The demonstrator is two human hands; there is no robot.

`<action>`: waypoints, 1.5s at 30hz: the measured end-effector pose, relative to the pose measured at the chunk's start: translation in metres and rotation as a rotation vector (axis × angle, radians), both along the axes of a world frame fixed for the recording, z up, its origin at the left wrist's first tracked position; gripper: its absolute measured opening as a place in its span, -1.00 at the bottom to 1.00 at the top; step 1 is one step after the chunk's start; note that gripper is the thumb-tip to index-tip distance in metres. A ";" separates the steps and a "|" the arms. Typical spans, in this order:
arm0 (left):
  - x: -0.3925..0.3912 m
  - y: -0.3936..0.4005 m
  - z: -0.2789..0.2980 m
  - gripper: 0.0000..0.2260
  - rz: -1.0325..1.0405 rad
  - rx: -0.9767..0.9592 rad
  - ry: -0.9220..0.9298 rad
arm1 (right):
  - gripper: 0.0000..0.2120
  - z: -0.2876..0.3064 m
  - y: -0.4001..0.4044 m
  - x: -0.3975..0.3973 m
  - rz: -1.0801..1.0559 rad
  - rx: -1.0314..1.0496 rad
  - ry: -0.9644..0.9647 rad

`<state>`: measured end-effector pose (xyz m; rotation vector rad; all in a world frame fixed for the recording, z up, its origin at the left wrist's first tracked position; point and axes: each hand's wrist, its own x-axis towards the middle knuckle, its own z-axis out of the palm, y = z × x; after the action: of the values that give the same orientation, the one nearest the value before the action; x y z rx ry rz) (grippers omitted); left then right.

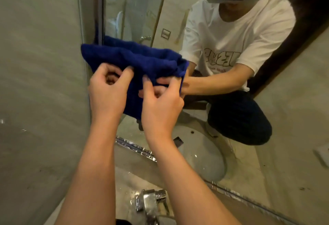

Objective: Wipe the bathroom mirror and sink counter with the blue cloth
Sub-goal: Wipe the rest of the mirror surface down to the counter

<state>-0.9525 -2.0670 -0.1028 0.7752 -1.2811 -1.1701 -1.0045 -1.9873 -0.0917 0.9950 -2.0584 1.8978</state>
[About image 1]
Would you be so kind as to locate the person's left hand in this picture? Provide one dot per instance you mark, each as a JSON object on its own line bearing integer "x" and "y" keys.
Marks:
{"x": 108, "y": 99}

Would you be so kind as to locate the person's right hand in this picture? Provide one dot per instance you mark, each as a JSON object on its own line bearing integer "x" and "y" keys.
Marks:
{"x": 162, "y": 114}

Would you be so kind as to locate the blue microfibre cloth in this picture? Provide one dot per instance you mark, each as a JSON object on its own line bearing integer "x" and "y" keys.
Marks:
{"x": 115, "y": 55}

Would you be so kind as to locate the silver framed wall mirror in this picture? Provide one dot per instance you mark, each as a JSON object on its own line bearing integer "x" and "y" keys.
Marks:
{"x": 295, "y": 104}

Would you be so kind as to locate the person's right forearm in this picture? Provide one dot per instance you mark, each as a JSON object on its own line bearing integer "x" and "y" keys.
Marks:
{"x": 190, "y": 189}

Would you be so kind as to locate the person's left forearm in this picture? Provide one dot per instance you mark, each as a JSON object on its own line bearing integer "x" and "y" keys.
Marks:
{"x": 90, "y": 181}

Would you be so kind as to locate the chrome sink faucet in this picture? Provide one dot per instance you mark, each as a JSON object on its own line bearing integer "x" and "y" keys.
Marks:
{"x": 149, "y": 203}

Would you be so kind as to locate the glass shower enclosure gold frame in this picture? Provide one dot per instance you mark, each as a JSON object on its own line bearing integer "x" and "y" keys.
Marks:
{"x": 38, "y": 53}

